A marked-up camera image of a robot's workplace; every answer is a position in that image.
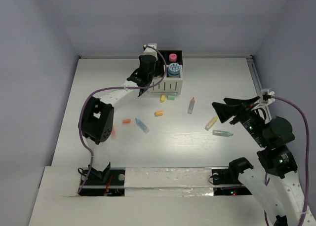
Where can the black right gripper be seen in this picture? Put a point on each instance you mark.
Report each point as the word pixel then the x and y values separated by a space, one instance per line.
pixel 224 111

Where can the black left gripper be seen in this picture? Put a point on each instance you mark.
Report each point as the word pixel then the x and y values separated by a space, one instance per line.
pixel 159 72

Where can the yellow highlighter marker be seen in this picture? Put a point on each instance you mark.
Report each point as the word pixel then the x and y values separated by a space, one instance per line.
pixel 211 123

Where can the yellow marker cap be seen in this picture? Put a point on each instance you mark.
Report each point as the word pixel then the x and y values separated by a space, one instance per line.
pixel 162 98

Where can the pink-capped tube of crayons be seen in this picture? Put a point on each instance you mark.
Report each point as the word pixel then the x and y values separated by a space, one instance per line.
pixel 172 57

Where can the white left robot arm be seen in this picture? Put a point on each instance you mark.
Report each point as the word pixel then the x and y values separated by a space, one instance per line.
pixel 97 114

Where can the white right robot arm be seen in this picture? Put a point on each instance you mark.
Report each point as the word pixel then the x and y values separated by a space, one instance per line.
pixel 280 194

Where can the green highlighter marker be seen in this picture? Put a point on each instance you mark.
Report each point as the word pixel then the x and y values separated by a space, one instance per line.
pixel 222 133

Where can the white slotted organizer box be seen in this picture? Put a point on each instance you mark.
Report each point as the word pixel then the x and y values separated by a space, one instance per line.
pixel 172 85

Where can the green marker cap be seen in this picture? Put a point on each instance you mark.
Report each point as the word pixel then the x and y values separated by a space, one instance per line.
pixel 171 97

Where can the orange marker cap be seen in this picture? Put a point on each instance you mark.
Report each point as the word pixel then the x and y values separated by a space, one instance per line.
pixel 158 113

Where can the orange highlighter marker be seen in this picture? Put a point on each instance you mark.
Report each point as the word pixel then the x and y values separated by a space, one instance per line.
pixel 191 106

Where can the small orange cap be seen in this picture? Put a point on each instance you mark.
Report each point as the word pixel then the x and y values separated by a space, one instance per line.
pixel 126 121

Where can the blue highlighter marker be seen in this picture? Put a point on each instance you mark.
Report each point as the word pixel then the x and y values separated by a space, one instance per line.
pixel 142 126

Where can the black slotted organizer box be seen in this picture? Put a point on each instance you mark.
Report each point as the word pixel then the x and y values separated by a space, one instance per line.
pixel 165 54

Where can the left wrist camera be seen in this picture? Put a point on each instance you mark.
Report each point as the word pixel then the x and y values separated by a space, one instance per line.
pixel 150 49

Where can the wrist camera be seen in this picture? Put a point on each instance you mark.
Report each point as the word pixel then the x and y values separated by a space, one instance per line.
pixel 150 49
pixel 266 98

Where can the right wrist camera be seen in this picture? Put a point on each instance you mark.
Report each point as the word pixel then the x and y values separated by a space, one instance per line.
pixel 266 98

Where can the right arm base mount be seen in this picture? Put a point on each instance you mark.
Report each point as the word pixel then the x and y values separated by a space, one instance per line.
pixel 225 184

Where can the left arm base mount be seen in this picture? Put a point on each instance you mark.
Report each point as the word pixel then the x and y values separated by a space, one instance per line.
pixel 109 182

